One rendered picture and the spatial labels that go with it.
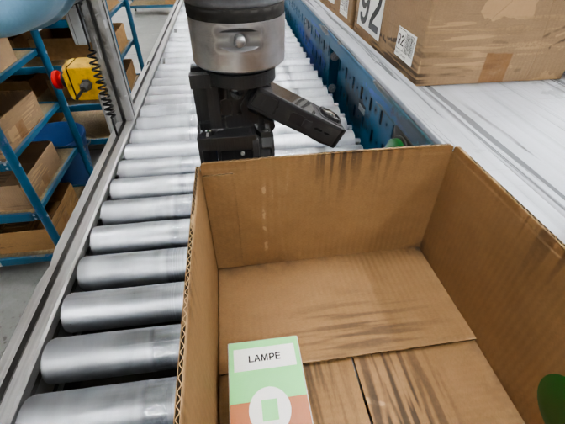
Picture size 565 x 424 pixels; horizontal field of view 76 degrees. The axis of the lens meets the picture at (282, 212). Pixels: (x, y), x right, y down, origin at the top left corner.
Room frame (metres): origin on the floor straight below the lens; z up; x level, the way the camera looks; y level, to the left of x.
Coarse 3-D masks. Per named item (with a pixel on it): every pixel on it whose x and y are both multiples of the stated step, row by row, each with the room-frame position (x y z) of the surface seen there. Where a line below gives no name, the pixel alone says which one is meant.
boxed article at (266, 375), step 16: (240, 352) 0.18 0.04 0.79; (256, 352) 0.18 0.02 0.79; (272, 352) 0.18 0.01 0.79; (288, 352) 0.18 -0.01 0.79; (240, 368) 0.17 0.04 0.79; (256, 368) 0.17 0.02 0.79; (272, 368) 0.17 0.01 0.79; (288, 368) 0.17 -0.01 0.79; (240, 384) 0.15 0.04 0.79; (256, 384) 0.15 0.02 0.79; (272, 384) 0.15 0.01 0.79; (288, 384) 0.15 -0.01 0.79; (304, 384) 0.15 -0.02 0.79; (240, 400) 0.14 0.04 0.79; (256, 400) 0.14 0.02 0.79; (272, 400) 0.14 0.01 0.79; (288, 400) 0.14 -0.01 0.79; (304, 400) 0.14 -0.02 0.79; (240, 416) 0.12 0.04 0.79; (256, 416) 0.12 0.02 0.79; (272, 416) 0.12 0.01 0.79; (288, 416) 0.12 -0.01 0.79; (304, 416) 0.12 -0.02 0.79
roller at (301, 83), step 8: (288, 80) 1.04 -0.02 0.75; (296, 80) 1.04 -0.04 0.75; (304, 80) 1.04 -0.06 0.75; (312, 80) 1.04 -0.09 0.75; (320, 80) 1.04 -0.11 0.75; (152, 88) 0.98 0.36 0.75; (160, 88) 0.98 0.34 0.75; (168, 88) 0.98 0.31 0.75; (176, 88) 0.98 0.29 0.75; (184, 88) 0.98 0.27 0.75
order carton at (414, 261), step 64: (256, 192) 0.33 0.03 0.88; (320, 192) 0.34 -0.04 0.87; (384, 192) 0.35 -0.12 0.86; (448, 192) 0.34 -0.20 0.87; (192, 256) 0.19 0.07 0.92; (256, 256) 0.33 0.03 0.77; (320, 256) 0.34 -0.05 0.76; (384, 256) 0.34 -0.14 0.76; (448, 256) 0.30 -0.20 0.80; (512, 256) 0.23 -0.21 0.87; (192, 320) 0.14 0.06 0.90; (256, 320) 0.24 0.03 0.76; (320, 320) 0.24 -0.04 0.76; (384, 320) 0.24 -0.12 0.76; (448, 320) 0.24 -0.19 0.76; (512, 320) 0.20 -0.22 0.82; (192, 384) 0.10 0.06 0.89; (320, 384) 0.17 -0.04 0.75; (384, 384) 0.17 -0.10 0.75; (448, 384) 0.17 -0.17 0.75; (512, 384) 0.16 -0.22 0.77
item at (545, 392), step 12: (540, 384) 0.15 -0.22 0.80; (552, 384) 0.14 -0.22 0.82; (564, 384) 0.13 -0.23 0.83; (540, 396) 0.14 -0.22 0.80; (552, 396) 0.13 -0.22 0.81; (564, 396) 0.13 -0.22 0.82; (540, 408) 0.13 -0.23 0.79; (552, 408) 0.13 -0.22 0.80; (564, 408) 0.12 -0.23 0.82; (552, 420) 0.12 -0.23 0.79; (564, 420) 0.12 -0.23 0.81
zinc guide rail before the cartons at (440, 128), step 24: (312, 0) 1.40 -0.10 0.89; (336, 24) 1.06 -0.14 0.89; (360, 48) 0.84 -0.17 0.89; (384, 72) 0.68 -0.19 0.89; (408, 96) 0.57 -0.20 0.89; (432, 120) 0.48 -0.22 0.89; (456, 144) 0.41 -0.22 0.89; (480, 144) 0.41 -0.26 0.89; (504, 168) 0.36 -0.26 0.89; (528, 192) 0.31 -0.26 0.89; (552, 216) 0.27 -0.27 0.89
